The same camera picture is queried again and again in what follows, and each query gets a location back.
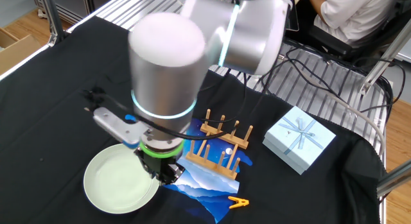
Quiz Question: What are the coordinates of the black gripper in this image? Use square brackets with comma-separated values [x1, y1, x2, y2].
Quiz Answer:
[135, 148, 186, 186]

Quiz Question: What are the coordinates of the pale green round dish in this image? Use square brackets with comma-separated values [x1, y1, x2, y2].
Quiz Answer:
[83, 142, 161, 215]

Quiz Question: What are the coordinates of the wooden peg dish rack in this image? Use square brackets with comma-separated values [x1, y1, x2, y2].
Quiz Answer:
[185, 108, 254, 181]

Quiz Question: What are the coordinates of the yellow plastic clothespin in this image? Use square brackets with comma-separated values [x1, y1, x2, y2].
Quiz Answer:
[227, 195, 250, 209]

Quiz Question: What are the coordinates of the black cloth with blue print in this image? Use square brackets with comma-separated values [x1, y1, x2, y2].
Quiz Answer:
[0, 15, 388, 224]

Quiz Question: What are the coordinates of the light blue gift box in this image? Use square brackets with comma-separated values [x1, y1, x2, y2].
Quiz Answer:
[262, 105, 337, 176]

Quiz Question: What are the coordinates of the brown cardboard box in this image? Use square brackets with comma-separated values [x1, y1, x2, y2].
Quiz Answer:
[0, 26, 42, 76]

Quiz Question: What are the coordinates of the dark metal cabinet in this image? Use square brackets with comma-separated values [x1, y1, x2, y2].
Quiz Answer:
[31, 0, 125, 25]

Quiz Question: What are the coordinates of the black office chair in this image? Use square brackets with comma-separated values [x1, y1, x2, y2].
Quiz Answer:
[285, 8, 411, 63]

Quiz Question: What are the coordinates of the seated person white shirt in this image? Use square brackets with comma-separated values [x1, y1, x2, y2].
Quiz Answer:
[304, 0, 402, 47]

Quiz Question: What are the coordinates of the green adapter ring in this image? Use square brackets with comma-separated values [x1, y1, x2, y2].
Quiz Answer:
[139, 139, 186, 159]

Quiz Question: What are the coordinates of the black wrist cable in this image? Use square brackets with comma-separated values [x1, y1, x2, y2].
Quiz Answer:
[82, 87, 245, 141]

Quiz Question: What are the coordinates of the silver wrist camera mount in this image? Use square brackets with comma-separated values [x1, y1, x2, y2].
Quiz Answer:
[92, 107, 152, 150]

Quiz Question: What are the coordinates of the aluminium frame post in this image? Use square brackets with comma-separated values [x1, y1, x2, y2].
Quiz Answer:
[41, 0, 67, 47]
[376, 159, 411, 199]
[358, 23, 411, 96]

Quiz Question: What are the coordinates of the beige thick hose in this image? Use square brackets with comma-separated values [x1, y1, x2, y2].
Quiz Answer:
[300, 71, 386, 154]

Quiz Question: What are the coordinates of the black cable bundle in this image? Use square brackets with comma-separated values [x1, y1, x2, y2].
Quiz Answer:
[282, 46, 407, 114]

